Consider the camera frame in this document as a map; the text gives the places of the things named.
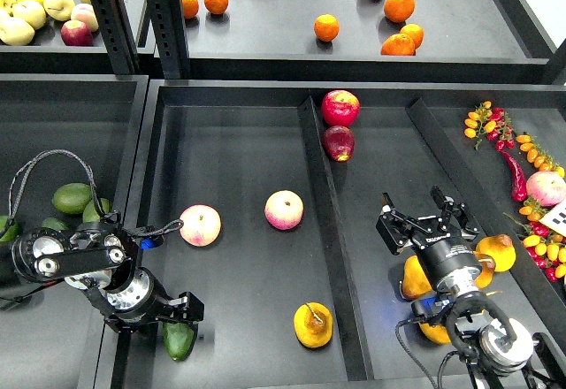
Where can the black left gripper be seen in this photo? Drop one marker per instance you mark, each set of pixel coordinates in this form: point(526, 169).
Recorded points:
point(144, 301)

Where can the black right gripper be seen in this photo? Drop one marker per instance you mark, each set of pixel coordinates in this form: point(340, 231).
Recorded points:
point(441, 243)

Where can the dark green avocado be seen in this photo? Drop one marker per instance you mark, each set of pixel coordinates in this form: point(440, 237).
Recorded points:
point(179, 339)

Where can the yellow pear with brown spot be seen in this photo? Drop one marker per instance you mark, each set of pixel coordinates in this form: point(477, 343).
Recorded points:
point(313, 324)

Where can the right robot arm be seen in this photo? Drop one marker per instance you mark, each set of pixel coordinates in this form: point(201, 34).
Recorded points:
point(489, 343)

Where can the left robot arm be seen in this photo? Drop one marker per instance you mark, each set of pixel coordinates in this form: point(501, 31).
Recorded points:
point(101, 260)

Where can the yellow pear left of gripper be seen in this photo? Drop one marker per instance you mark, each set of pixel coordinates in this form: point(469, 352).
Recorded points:
point(414, 282)

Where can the yellow pear with stem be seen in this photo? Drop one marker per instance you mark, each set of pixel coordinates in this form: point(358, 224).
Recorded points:
point(485, 278)

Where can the yellow pear far right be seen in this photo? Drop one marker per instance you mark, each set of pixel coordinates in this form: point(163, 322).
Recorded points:
point(501, 248)

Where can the green avocado right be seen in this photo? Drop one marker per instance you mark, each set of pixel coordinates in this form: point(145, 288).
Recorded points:
point(89, 213)

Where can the green avocado middle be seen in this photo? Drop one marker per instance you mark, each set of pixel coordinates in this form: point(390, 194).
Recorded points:
point(55, 224)

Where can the green avocado upper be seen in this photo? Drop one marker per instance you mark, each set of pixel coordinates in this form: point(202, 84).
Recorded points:
point(72, 198)

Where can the yellow pear bottom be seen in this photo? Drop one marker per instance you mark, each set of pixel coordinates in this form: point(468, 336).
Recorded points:
point(435, 333)

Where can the green avocado far left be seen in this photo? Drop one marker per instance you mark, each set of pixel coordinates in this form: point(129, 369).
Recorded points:
point(9, 229)

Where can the pink apple left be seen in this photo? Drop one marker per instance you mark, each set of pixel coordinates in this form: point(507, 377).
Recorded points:
point(201, 225)

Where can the dark red apple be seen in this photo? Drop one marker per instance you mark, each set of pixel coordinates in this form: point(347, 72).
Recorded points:
point(338, 143)

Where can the black left tray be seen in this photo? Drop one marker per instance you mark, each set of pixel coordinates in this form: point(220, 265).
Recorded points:
point(56, 339)

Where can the red chili pepper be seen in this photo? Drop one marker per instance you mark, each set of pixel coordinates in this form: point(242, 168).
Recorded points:
point(518, 181)

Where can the orange cherry tomato bunch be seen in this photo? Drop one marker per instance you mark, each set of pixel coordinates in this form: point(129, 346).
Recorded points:
point(489, 123)

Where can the bright red apple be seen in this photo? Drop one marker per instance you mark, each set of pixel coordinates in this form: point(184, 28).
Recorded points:
point(340, 108)

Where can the pink apple centre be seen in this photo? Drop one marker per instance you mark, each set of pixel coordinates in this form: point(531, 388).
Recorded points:
point(283, 210)

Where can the orange tomato vine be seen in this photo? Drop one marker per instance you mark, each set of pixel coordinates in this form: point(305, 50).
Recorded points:
point(538, 157)

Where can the pink peach apple right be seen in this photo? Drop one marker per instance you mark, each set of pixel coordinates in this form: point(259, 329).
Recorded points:
point(546, 187)

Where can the black divided tray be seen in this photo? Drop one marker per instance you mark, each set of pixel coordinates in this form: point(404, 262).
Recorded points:
point(231, 145)

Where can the mixed cherry tomato cluster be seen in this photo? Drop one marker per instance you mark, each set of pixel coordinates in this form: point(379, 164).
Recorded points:
point(546, 247)

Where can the checkered marker tag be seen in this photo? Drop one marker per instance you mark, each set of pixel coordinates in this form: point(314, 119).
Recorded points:
point(555, 219)

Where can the orange lower right front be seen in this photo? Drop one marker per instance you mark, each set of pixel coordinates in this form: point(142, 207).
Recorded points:
point(398, 45)

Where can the orange lower right back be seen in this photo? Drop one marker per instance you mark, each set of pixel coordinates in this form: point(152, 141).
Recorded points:
point(415, 32)

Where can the orange centre shelf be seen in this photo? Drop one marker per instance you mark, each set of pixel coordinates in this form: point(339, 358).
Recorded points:
point(326, 27)

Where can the large orange top right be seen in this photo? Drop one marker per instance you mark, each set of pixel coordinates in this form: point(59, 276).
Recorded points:
point(398, 11)

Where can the red apple on shelf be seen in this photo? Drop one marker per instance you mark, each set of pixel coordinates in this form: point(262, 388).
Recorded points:
point(76, 33)

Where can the orange top left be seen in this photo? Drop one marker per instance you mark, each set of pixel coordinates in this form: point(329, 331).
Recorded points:
point(216, 7)

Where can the pink peach on shelf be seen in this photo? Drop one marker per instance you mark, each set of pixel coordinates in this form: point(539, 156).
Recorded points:
point(85, 13)

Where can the pale yellow apple front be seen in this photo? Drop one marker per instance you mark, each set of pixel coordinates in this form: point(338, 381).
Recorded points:
point(16, 32)

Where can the pale yellow apple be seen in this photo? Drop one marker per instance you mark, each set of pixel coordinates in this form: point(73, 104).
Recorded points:
point(16, 32)
point(31, 11)

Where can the yellow apple with stem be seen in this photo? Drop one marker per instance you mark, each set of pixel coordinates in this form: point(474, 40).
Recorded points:
point(60, 10)

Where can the pale yellow apple middle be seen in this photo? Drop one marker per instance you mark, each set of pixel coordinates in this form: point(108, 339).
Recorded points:
point(31, 11)

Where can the black perforated shelf post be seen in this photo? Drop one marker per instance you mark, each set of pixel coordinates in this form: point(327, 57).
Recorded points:
point(117, 35)

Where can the orange behind post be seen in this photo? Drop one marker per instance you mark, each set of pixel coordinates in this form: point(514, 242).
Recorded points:
point(190, 8)

